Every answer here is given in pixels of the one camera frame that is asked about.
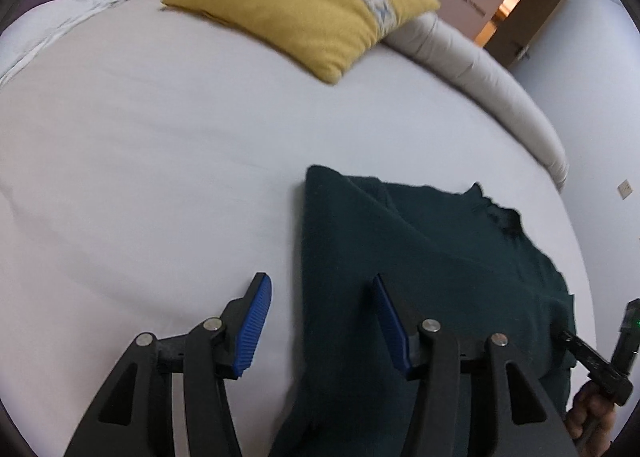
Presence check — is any yellow pillow with patterned band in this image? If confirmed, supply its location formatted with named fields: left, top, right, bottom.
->
left=161, top=0, right=442, bottom=84

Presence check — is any dark green knit sweater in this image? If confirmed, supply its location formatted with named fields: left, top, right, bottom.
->
left=270, top=164, right=578, bottom=457

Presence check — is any person's right hand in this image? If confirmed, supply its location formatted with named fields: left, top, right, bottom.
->
left=565, top=379, right=618, bottom=457

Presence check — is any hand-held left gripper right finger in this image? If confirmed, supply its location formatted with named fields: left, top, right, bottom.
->
left=372, top=273, right=581, bottom=457

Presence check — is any white quilt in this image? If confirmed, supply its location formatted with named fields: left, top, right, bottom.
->
left=0, top=0, right=151, bottom=85

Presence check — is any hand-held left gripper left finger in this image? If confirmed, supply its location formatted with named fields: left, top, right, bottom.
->
left=62, top=272, right=273, bottom=457

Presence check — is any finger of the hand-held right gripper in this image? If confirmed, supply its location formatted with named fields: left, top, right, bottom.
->
left=556, top=329, right=615, bottom=375

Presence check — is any long beige bolster pillow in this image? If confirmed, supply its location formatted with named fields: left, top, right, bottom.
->
left=384, top=12, right=571, bottom=190

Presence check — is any wooden door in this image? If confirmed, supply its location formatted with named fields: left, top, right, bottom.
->
left=482, top=0, right=579, bottom=70

